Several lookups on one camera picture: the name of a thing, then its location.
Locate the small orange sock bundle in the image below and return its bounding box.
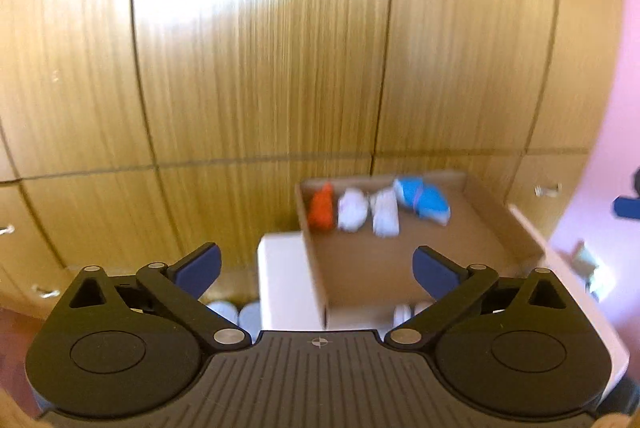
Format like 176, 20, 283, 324
307, 183, 336, 230

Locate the cardboard box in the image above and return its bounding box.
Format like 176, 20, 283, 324
295, 171, 546, 329

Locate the white table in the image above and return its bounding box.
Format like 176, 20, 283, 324
256, 203, 631, 404

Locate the long white grey sock bundle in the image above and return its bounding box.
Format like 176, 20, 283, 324
371, 188, 401, 238

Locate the wooden wardrobe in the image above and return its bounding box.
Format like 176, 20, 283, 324
0, 0, 626, 324

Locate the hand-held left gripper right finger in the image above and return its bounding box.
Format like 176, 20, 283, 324
384, 245, 583, 350

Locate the fluffy white sock bundle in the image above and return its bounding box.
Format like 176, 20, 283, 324
207, 301, 238, 331

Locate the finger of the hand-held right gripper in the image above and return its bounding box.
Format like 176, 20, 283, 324
614, 169, 640, 220

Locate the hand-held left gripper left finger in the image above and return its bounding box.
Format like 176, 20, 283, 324
50, 242, 253, 350

